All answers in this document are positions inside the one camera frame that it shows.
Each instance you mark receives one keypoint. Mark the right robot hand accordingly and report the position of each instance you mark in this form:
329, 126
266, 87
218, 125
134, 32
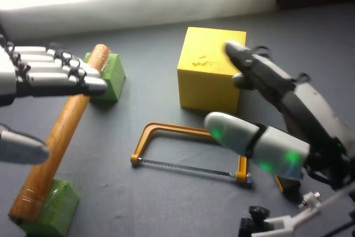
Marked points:
310, 109

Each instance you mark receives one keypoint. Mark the round wooden dowel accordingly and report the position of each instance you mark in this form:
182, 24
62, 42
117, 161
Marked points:
61, 137

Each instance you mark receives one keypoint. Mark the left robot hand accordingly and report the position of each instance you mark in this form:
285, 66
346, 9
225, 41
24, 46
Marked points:
41, 78

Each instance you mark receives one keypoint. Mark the grey table cloth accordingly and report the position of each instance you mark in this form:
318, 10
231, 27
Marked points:
166, 206

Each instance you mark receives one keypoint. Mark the yellow wooden block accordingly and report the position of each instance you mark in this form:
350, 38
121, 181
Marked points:
205, 87

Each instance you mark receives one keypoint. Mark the green wooden block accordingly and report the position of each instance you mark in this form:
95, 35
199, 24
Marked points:
61, 212
115, 76

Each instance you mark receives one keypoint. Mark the white foam board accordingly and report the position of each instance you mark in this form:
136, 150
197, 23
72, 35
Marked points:
138, 4

